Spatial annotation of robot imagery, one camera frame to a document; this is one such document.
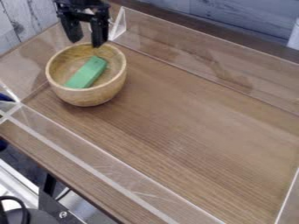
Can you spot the light brown wooden bowl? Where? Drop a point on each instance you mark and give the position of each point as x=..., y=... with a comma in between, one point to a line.
x=89, y=93

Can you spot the clear acrylic tray walls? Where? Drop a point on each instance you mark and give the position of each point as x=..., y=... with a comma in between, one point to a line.
x=195, y=145

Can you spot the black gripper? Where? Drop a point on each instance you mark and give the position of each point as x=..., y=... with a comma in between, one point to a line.
x=73, y=11

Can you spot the green rectangular block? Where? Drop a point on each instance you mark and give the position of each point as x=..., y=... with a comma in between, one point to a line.
x=88, y=73

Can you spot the metal bracket with screw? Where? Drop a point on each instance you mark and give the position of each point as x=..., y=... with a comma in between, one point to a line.
x=56, y=210

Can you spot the black table leg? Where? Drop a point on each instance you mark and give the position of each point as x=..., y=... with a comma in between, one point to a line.
x=49, y=184

